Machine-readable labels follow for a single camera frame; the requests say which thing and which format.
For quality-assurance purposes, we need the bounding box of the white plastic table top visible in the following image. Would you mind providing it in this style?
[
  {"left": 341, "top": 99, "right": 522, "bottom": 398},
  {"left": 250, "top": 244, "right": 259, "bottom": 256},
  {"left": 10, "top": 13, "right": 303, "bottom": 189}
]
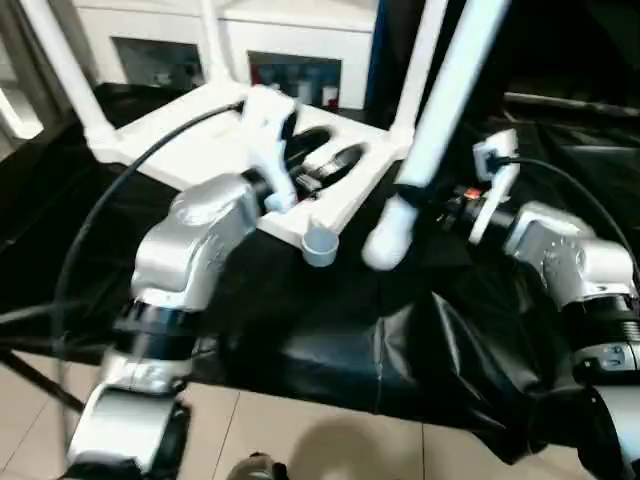
[{"left": 88, "top": 85, "right": 413, "bottom": 269}]

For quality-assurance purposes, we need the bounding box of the white glass-door cabinet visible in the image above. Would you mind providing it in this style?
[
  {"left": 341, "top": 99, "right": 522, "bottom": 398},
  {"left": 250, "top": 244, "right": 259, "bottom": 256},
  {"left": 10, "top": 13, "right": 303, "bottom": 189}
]
[{"left": 75, "top": 0, "right": 381, "bottom": 111}]

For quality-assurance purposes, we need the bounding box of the black mat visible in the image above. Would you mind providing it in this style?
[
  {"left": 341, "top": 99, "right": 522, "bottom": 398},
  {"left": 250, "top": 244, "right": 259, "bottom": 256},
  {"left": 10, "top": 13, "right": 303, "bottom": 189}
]
[{"left": 0, "top": 85, "right": 640, "bottom": 466}]

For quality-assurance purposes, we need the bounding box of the dark round robot part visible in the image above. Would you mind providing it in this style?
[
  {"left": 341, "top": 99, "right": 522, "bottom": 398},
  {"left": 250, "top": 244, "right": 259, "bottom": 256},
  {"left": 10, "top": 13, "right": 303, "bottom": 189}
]
[{"left": 228, "top": 453, "right": 291, "bottom": 480}]

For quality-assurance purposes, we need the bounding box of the grey curtain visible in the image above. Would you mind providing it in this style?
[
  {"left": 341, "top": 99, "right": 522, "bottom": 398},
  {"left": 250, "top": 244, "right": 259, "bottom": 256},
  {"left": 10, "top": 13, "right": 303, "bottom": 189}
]
[{"left": 0, "top": 0, "right": 51, "bottom": 111}]

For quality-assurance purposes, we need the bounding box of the black stand leg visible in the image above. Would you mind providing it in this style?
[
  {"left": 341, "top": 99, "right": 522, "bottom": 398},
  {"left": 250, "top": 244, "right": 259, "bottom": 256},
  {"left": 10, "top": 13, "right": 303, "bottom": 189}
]
[{"left": 0, "top": 345, "right": 87, "bottom": 415}]

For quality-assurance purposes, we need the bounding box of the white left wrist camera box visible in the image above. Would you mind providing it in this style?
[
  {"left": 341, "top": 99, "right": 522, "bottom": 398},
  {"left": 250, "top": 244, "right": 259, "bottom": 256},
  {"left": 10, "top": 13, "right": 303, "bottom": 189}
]
[{"left": 240, "top": 86, "right": 301, "bottom": 213}]

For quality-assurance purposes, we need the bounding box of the black metal rail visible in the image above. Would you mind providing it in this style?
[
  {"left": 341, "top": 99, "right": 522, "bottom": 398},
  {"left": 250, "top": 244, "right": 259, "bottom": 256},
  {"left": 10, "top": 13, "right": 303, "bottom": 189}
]
[{"left": 505, "top": 92, "right": 640, "bottom": 115}]

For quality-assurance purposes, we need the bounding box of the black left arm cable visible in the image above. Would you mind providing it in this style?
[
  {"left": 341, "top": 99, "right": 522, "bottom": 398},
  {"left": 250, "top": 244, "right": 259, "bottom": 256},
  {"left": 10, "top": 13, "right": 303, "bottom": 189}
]
[{"left": 52, "top": 100, "right": 247, "bottom": 351}]

